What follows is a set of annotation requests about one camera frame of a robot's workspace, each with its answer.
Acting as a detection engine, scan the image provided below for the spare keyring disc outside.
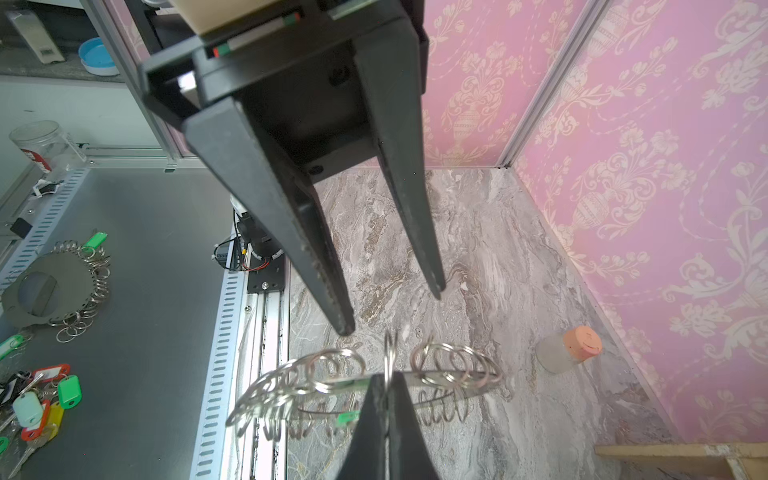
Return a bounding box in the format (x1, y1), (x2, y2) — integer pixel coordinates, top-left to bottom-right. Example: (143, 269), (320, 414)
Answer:
(1, 231), (111, 344)

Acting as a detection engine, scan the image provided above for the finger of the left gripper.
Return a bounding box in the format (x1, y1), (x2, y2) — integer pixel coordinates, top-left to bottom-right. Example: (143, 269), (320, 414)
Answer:
(354, 19), (446, 299)
(182, 98), (355, 336)

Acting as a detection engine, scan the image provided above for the wooden two-tier shelf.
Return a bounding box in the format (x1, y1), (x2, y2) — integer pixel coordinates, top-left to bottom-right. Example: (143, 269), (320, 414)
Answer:
(594, 442), (767, 479)

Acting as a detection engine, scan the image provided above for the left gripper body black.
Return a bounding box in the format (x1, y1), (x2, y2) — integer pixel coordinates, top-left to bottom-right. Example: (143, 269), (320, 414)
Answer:
(139, 1), (429, 181)

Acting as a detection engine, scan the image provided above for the blue bowl outside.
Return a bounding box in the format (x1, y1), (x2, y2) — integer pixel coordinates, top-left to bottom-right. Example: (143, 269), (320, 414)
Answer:
(78, 37), (119, 77)

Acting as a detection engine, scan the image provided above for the clear plastic jar outside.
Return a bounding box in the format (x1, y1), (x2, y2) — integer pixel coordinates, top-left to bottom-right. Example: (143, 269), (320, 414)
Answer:
(9, 120), (87, 182)

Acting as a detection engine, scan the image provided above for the orange cap clear bottle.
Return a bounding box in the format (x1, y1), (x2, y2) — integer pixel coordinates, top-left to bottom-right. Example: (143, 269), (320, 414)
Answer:
(535, 326), (603, 374)

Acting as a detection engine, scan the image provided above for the pile of tagged keys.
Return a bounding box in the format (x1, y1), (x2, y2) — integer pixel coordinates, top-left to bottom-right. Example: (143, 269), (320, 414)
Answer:
(1, 363), (82, 479)

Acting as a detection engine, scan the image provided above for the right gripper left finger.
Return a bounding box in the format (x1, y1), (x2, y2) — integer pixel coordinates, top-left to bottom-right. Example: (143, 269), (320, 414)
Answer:
(336, 374), (388, 480)

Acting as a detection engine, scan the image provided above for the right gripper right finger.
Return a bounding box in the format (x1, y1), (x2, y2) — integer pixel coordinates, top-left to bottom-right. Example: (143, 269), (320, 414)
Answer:
(388, 374), (440, 480)

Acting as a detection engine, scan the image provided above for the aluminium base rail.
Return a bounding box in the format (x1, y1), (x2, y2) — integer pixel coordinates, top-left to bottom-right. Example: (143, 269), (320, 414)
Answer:
(189, 264), (291, 479)

